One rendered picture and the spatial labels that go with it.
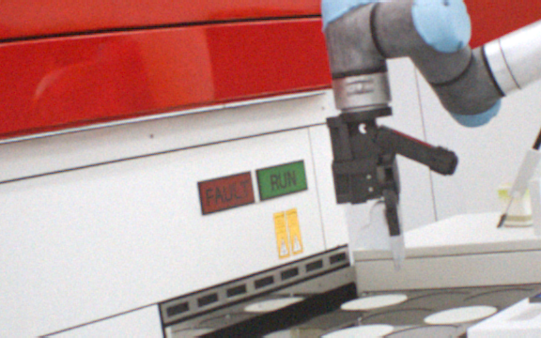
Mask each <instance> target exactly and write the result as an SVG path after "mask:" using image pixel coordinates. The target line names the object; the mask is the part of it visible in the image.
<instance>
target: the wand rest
mask: <svg viewBox="0 0 541 338"><path fill-rule="evenodd" d="M540 159H541V148H539V150H534V149H532V148H528V149H527V151H526V153H525V155H524V157H523V161H522V163H521V165H520V167H519V168H518V171H517V173H516V175H515V178H514V181H513V183H512V185H511V187H510V189H509V191H508V195H512V196H514V197H515V198H521V197H523V196H525V194H526V192H527V189H528V187H529V190H530V196H531V201H530V204H531V212H532V218H533V231H534V235H535V236H541V177H535V178H533V175H534V170H535V168H536V166H537V164H538V163H539V161H540ZM532 178H533V179H532Z"/></svg>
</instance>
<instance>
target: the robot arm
mask: <svg viewBox="0 0 541 338"><path fill-rule="evenodd" d="M321 14H322V24H323V26H322V33H324V34H325V39H326V47H327V53H328V59H329V67H330V73H331V80H335V81H332V90H333V94H334V101H335V109H336V110H337V111H341V113H340V114H338V115H335V116H328V117H325V119H326V127H327V129H328V130H329V137H330V144H332V157H333V160H332V178H333V185H334V192H335V199H336V205H347V204H351V205H352V206H355V205H363V203H367V200H375V199H381V197H383V199H384V200H378V201H376V202H375V203H374V205H373V206H372V207H371V209H370V220H371V223H370V224H368V225H366V226H365V227H363V228H361V229H360V230H359V233H358V234H357V237H356V240H357V243H358V245H359V246H360V247H362V249H364V248H368V250H371V249H375V251H377V250H383V251H389V252H392V254H393V260H394V268H395V270H399V269H400V268H401V265H402V263H403V260H404V258H406V247H405V236H404V226H403V217H402V209H401V201H400V193H401V183H400V175H399V170H398V163H397V157H396V156H397V154H398V155H400V156H403V157H405V158H408V159H410V160H413V161H415V162H418V163H420V164H422V165H424V166H427V167H429V168H428V169H429V170H431V171H433V172H435V173H436V174H440V175H444V176H447V175H449V176H452V175H453V174H454V173H455V171H456V168H457V166H458V163H459V161H458V156H457V155H456V153H455V152H454V151H453V150H450V149H449V148H448V147H443V146H434V145H432V144H430V143H428V142H425V141H423V140H420V139H418V138H414V137H412V136H409V135H407V134H405V133H403V132H402V131H399V130H395V129H393V128H390V127H388V126H385V125H383V124H381V125H379V124H377V118H379V117H385V116H390V115H393V108H392V106H389V103H392V100H393V97H392V90H391V83H390V76H389V73H386V72H389V70H388V64H387V61H386V59H388V60H390V59H396V58H402V57H408V58H409V59H410V61H411V62H412V63H413V65H414V66H415V67H416V68H417V69H418V71H419V72H420V73H421V75H422V76H423V77H424V80H425V81H426V83H427V84H428V85H430V87H431V88H432V90H433V91H434V92H435V95H436V96H437V98H438V99H439V101H440V104H441V106H442V107H443V109H444V111H446V112H447V113H448V115H450V116H451V117H452V118H453V119H454V120H455V121H456V122H457V123H458V124H460V126H462V127H465V128H471V129H474V128H479V127H482V126H485V125H486V124H487V123H489V121H490V120H491V119H492V117H493V116H496V115H497V113H498V112H499V111H500V109H501V106H502V99H503V98H505V97H507V96H509V95H511V94H514V93H516V92H518V91H520V90H522V89H525V88H527V87H529V86H532V85H535V84H537V83H539V82H541V20H540V21H538V22H536V23H533V24H531V25H529V26H527V27H525V28H524V27H522V28H520V29H519V30H517V31H515V32H513V33H511V34H509V35H506V36H504V37H502V38H498V39H496V40H494V41H492V42H490V43H488V44H486V45H485V44H483V45H482V46H480V47H477V48H475V49H472V48H471V46H470V45H468V41H469V39H470V35H471V20H470V15H469V14H468V13H467V12H466V7H465V5H464V3H463V1H462V0H393V1H387V2H379V1H378V0H322V2H321ZM379 73H380V74H379ZM373 74H374V75H373ZM365 75H367V76H365ZM353 77H354V78H353ZM345 78H347V79H345ZM339 79H341V80H339ZM360 125H365V127H363V129H364V130H365V132H362V131H360V129H359V128H360ZM376 131H377V132H376ZM374 137H375V138H374Z"/></svg>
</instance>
